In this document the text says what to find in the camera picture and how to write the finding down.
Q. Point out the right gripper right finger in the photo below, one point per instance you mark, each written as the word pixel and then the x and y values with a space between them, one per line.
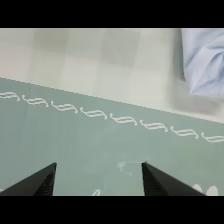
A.
pixel 159 183

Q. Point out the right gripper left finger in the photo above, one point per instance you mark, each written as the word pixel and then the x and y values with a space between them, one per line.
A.
pixel 39 184

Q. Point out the light blue shirt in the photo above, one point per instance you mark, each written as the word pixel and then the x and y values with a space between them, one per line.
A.
pixel 205 60

